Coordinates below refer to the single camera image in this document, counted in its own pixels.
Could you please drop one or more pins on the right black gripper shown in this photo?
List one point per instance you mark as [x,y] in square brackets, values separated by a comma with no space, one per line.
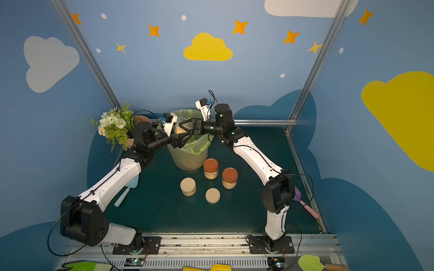
[196,126]

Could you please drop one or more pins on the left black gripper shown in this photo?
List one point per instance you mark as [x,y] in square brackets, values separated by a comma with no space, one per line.
[173,139]

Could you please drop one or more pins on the beige jar lid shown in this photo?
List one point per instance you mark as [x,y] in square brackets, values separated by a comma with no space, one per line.
[212,195]

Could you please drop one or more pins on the beige-lid oatmeal jar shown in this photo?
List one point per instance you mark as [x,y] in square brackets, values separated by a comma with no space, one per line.
[182,128]
[188,186]

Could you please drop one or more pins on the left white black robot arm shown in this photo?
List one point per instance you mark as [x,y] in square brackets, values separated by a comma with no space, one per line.
[83,218]

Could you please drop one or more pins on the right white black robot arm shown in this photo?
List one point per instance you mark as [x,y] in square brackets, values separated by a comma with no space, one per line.
[278,185]

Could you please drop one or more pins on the rear brown-lid oatmeal jar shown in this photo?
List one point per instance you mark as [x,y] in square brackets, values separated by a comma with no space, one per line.
[211,168]

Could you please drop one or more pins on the brown-lid oatmeal jar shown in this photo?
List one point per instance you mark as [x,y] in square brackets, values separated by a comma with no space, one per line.
[211,168]
[229,178]

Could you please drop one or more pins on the right brown-lid oatmeal jar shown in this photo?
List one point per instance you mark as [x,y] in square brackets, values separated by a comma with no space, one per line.
[229,178]

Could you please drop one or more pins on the green plastic bin liner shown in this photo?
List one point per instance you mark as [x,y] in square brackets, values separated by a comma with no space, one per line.
[199,146]

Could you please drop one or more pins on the mesh waste bin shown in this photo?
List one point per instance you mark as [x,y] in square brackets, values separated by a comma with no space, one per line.
[187,162]

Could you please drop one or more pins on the artificial white flower plant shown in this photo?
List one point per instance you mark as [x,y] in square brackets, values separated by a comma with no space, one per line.
[117,125]

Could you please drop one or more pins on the left controller board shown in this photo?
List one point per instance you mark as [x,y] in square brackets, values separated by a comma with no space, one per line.
[134,262]

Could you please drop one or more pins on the controller board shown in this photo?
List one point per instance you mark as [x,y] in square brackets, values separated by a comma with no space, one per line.
[134,262]
[276,264]

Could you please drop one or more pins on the right controller board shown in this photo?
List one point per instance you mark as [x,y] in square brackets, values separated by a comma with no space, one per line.
[276,264]

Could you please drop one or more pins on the green tool front left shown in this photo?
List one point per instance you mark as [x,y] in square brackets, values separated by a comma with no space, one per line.
[85,266]

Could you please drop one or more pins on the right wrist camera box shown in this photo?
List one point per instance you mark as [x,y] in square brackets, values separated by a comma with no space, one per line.
[204,106]

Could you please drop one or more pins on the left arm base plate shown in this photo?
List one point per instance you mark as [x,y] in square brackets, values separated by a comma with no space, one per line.
[149,244]

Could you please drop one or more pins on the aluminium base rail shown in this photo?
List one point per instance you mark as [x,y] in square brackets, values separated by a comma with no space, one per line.
[202,251]

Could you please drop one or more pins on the purple pink-handled scoop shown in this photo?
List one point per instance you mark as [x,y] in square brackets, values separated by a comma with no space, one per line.
[297,198]

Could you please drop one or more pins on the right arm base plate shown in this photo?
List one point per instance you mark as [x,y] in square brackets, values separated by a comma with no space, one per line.
[265,245]

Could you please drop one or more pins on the green spatula wooden handle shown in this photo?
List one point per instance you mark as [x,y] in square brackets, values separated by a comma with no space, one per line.
[313,263]

